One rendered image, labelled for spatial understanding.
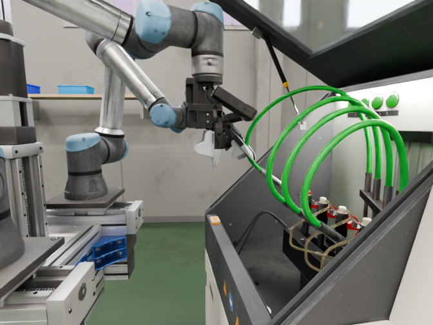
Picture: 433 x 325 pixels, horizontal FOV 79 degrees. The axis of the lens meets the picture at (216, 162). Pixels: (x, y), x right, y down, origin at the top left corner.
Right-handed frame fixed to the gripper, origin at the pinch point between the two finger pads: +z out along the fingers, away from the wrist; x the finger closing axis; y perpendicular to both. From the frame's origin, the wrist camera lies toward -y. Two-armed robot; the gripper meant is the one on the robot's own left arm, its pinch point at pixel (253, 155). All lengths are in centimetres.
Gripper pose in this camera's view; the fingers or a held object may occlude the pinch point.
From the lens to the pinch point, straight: 88.1
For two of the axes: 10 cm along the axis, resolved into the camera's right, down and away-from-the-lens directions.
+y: -7.2, 6.4, 2.6
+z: 5.6, 7.6, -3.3
